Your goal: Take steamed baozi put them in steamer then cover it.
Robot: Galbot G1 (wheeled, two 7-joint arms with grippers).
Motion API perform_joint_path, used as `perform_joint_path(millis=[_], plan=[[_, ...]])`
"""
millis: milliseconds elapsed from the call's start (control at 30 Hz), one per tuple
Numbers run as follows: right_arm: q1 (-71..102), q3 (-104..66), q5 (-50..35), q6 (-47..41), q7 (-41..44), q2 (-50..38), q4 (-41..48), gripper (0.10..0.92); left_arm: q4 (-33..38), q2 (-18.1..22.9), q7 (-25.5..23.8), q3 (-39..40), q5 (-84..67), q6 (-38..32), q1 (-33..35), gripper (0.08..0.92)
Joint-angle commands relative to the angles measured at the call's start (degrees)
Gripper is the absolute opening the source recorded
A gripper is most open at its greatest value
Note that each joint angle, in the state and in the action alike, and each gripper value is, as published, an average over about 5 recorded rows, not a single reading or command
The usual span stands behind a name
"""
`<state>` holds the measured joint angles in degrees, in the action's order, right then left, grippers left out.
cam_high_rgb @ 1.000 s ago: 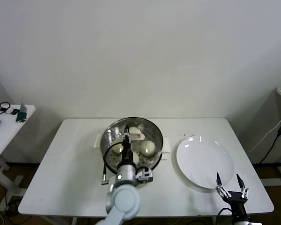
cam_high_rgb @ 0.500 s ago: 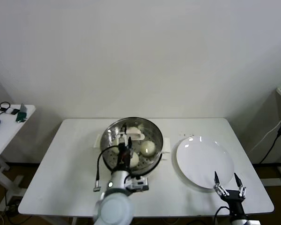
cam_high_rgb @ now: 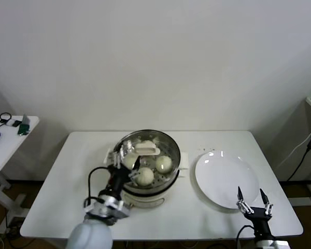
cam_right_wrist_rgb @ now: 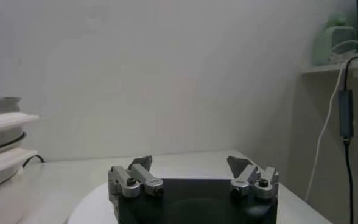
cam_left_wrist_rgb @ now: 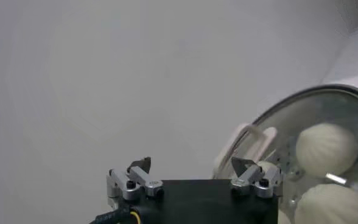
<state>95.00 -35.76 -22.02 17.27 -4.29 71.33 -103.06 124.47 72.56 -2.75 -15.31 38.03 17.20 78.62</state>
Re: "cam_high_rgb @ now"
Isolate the black looped cable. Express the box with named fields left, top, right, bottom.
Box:
left=0, top=112, right=11, bottom=130

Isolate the stainless steel steamer basket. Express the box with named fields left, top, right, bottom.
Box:
left=103, top=129, right=189, bottom=194

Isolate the green grey flat tool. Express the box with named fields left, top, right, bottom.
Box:
left=17, top=114, right=31, bottom=137

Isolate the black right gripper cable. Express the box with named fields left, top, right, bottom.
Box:
left=235, top=225, right=255, bottom=249

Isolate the glass pot lid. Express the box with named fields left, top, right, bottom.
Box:
left=113, top=129, right=181, bottom=186

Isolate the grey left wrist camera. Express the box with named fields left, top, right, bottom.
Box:
left=82, top=197, right=112, bottom=217

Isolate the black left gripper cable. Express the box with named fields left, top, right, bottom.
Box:
left=87, top=167, right=114, bottom=205

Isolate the white wall cable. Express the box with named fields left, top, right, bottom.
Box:
left=276, top=128, right=311, bottom=171

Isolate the white side table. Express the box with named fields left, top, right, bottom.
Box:
left=0, top=115, right=39, bottom=211

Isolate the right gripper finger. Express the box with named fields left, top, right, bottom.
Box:
left=259, top=188, right=275, bottom=216
left=236, top=186, right=254, bottom=214

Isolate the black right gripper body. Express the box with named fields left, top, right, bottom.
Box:
left=245, top=206, right=273, bottom=237

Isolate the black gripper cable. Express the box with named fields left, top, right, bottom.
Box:
left=87, top=167, right=114, bottom=205
left=235, top=225, right=255, bottom=249

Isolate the white electric cooking pot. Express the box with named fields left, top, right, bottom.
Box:
left=105, top=155, right=189, bottom=210

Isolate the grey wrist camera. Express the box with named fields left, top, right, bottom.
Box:
left=273, top=240, right=291, bottom=249
left=82, top=197, right=112, bottom=217

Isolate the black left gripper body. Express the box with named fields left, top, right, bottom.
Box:
left=107, top=165, right=133, bottom=193

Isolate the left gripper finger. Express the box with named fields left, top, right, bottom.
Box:
left=107, top=141, right=134, bottom=169
left=129, top=156, right=142, bottom=180

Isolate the white round plate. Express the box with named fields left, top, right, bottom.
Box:
left=195, top=150, right=260, bottom=210

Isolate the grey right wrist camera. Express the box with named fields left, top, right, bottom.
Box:
left=273, top=240, right=291, bottom=249

